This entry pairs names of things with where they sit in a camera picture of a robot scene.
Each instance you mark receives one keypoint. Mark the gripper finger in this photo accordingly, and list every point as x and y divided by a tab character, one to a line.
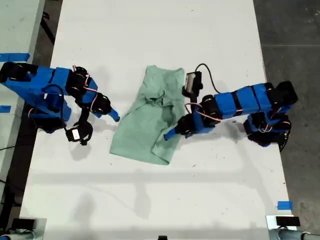
171	134
114	114

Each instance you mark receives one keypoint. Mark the blue and black arm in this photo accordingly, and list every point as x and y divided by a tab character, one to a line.
30	87
240	101

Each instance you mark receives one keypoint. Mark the rectangular black camera box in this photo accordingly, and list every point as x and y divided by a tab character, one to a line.
192	81

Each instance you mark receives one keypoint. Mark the black camera stalk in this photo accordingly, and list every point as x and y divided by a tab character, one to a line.
83	116
193	100

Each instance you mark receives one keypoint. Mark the silver metal plate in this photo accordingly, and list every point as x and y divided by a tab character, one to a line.
41	228
270	223

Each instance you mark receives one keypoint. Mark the long blue tape strip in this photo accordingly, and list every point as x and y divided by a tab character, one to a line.
15	57

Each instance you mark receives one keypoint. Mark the small black object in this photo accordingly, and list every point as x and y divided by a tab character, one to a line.
162	238

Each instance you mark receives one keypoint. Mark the short blue tape strip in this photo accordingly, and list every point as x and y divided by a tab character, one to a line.
5	109
285	205

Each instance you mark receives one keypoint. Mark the round black camera box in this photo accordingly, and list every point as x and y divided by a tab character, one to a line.
75	134

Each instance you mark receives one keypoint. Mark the small black box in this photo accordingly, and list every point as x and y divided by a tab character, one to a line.
287	221
23	223

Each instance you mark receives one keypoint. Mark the pale green T-shirt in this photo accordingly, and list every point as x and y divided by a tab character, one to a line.
140	135

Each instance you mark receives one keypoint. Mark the pale side table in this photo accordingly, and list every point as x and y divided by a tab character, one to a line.
15	30

